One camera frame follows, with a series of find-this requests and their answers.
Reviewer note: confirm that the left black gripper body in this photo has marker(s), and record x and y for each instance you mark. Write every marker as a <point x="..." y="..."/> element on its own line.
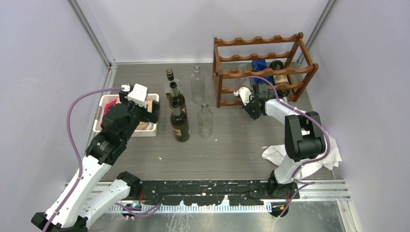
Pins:
<point x="139" y="113"/>

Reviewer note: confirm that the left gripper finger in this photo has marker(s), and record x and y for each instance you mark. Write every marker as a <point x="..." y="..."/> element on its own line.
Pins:
<point x="155" y="108"/>
<point x="152" y="118"/>

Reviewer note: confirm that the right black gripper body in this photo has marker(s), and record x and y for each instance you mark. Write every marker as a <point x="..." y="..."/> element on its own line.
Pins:
<point x="251" y="108"/>

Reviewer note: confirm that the dark green wine bottle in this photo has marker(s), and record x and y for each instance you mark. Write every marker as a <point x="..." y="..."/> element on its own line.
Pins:
<point x="280" y="79"/>

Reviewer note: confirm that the blue square glass bottle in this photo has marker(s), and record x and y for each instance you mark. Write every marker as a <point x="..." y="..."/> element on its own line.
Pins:
<point x="258" y="66"/>

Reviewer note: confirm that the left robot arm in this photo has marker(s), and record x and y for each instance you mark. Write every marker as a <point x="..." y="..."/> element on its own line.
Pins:
<point x="72" y="212"/>

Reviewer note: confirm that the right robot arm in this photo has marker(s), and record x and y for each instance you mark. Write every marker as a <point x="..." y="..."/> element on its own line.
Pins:
<point x="304" y="139"/>

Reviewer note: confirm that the green wine bottle middle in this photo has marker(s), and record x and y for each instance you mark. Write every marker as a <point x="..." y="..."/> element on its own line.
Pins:
<point x="176" y="96"/>

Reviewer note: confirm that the green wine bottle front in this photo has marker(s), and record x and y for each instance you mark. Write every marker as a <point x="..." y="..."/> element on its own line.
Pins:
<point x="179" y="122"/>

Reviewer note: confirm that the clear whisky bottle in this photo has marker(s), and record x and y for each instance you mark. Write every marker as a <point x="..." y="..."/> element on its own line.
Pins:
<point x="171" y="78"/>

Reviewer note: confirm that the tall clear glass bottle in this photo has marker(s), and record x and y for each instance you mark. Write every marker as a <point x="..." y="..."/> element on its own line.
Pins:
<point x="197" y="83"/>

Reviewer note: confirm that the wooden wine rack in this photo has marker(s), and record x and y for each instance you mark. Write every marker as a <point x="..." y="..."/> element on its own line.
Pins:
<point x="298" y="78"/>

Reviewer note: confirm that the beige folded cloth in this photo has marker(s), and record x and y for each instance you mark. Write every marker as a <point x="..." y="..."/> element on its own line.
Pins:
<point x="149" y="104"/>

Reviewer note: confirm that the white plastic basket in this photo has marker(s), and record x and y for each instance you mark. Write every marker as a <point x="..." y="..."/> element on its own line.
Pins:
<point x="142" y="130"/>

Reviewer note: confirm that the red cloth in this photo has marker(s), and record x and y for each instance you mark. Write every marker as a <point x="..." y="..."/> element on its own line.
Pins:
<point x="113" y="102"/>

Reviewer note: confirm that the white cloth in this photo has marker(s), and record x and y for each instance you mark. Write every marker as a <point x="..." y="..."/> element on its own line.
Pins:
<point x="276" y="154"/>

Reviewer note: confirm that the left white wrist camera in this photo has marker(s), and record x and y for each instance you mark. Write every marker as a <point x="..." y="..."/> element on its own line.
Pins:
<point x="136" y="93"/>

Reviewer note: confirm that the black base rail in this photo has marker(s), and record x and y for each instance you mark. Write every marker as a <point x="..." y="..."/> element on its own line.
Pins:
<point x="211" y="192"/>

